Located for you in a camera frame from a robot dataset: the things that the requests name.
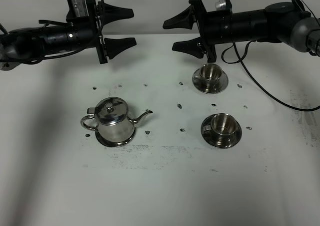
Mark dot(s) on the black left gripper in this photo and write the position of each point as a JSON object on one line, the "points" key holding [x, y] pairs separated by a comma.
{"points": [[110, 14]]}

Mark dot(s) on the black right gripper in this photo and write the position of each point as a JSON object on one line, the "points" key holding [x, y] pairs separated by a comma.
{"points": [[185, 20]]}

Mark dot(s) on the stainless steel teapot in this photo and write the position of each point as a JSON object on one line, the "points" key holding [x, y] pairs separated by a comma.
{"points": [[111, 119]]}

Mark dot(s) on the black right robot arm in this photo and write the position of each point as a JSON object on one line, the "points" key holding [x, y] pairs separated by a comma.
{"points": [[286, 22]]}

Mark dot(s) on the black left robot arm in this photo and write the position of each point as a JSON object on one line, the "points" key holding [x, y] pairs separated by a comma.
{"points": [[55, 39]]}

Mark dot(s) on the far stainless steel teacup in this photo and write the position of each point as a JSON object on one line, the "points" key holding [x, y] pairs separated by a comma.
{"points": [[207, 76]]}

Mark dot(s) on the stainless steel teacup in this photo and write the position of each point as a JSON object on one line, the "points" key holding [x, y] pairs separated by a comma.
{"points": [[207, 76], [220, 126]]}

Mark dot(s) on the far stainless steel saucer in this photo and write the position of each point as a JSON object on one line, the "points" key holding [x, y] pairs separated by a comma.
{"points": [[217, 88]]}

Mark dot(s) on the stainless steel saucer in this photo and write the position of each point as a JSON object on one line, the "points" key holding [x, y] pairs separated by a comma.
{"points": [[224, 144], [217, 88]]}

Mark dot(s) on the near stainless steel teacup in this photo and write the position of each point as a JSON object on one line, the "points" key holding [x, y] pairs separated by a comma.
{"points": [[220, 126]]}

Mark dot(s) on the near stainless steel saucer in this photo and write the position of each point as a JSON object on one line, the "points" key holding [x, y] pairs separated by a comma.
{"points": [[224, 144]]}

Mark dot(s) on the steel teapot saucer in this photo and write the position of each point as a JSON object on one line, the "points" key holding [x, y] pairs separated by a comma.
{"points": [[111, 144]]}

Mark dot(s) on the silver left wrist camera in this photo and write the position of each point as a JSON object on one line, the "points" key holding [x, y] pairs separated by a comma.
{"points": [[79, 8]]}

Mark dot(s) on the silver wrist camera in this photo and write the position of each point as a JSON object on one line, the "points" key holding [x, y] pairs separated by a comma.
{"points": [[223, 5], [79, 8]]}

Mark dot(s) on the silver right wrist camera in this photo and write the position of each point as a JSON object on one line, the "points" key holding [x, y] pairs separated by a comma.
{"points": [[223, 5]]}

